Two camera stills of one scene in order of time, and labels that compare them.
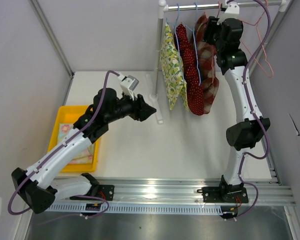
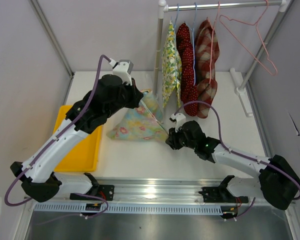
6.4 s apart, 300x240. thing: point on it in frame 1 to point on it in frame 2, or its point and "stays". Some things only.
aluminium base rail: x=184 y=190 stays
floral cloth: x=87 y=156 to x=144 y=123
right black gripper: x=212 y=26 to x=172 y=140
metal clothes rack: x=163 y=7 stays
